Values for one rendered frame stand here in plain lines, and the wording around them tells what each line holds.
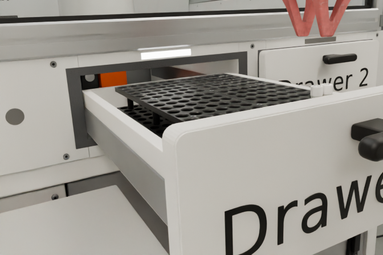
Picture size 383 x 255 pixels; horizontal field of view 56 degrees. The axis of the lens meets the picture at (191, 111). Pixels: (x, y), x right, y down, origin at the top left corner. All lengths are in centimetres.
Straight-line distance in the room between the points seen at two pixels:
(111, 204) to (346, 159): 31
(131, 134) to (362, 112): 18
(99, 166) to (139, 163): 25
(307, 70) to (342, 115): 43
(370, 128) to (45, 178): 42
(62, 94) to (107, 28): 11
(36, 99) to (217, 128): 35
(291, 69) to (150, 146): 42
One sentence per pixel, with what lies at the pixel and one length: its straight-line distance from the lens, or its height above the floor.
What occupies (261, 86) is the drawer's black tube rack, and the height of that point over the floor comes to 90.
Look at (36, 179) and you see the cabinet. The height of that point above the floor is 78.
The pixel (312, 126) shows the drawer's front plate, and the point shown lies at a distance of 24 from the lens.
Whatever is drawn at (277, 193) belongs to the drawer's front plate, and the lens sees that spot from 24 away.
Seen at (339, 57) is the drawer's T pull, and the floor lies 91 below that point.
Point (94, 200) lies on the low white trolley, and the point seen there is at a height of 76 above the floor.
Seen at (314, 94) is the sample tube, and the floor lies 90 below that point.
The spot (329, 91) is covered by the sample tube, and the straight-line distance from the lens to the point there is 40.
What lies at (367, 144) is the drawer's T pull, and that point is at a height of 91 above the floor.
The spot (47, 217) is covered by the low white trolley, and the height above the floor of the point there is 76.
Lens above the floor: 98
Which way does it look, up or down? 14 degrees down
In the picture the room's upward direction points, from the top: 3 degrees counter-clockwise
